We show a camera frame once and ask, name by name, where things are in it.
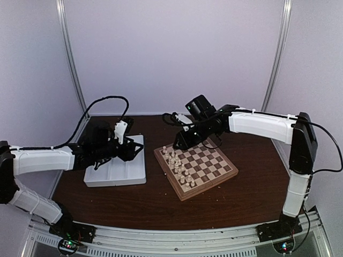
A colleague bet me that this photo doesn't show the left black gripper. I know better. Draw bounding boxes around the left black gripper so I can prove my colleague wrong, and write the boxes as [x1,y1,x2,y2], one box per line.
[94,137,144,162]

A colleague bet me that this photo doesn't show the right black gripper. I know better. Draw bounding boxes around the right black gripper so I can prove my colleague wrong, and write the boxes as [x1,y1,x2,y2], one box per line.
[174,118,213,150]

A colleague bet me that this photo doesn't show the wooden chess board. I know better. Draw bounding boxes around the wooden chess board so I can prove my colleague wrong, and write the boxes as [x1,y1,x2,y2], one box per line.
[154,139,238,201]

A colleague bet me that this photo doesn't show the white plastic divided tray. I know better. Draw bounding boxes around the white plastic divided tray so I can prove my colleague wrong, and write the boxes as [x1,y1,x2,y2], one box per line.
[84,135,146,187]

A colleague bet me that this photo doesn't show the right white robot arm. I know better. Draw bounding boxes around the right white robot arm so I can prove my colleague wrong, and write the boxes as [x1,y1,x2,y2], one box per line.
[170,95,318,237]

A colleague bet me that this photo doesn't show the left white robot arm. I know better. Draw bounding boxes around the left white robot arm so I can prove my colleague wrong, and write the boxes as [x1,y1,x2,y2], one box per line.
[1,120,146,238]

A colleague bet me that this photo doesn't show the left control circuit board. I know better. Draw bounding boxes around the left control circuit board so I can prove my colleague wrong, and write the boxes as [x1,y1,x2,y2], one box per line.
[57,239,79,255]

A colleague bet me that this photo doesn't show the control circuit board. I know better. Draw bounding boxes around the control circuit board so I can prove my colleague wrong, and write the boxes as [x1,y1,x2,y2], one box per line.
[273,241,294,254]
[57,239,79,255]

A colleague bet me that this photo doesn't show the right control circuit board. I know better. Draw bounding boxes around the right control circuit board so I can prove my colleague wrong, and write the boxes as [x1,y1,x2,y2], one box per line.
[273,241,294,254]

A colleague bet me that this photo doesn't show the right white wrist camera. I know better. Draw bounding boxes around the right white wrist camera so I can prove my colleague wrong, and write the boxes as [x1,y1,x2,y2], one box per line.
[171,112,192,126]

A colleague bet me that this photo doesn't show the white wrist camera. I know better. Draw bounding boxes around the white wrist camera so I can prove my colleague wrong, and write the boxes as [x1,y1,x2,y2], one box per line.
[171,112,192,126]
[114,117,134,145]

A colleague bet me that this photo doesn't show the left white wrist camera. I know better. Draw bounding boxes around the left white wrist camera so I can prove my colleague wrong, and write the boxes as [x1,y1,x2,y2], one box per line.
[114,117,134,145]

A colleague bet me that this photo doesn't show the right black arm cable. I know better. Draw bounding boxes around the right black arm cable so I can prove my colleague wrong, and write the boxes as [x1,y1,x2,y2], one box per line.
[162,112,343,173]

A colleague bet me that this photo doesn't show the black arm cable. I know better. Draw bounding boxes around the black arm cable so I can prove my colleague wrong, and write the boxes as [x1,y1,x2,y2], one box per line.
[8,95,129,150]
[162,112,343,173]

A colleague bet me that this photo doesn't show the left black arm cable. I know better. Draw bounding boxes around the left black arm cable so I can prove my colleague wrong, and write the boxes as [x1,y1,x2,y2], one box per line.
[8,95,129,150]

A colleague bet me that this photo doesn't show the aluminium front rail frame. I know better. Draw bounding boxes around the aluminium front rail frame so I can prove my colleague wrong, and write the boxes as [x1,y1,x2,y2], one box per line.
[19,210,334,256]

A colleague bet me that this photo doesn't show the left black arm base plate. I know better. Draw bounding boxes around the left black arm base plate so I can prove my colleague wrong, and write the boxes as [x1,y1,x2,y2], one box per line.
[46,217,96,243]

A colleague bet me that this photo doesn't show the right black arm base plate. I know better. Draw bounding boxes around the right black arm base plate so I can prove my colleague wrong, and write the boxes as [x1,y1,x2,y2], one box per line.
[256,219,303,243]

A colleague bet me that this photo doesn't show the right aluminium corner post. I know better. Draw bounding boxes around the right aluminium corner post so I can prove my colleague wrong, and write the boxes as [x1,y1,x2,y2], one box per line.
[258,0,293,120]

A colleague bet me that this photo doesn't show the aluminium corner post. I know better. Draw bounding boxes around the aluminium corner post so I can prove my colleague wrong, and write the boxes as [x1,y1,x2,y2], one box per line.
[56,0,87,111]
[258,0,293,120]

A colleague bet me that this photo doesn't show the left aluminium corner post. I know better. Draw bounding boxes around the left aluminium corner post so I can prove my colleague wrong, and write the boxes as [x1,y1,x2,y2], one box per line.
[56,0,87,111]

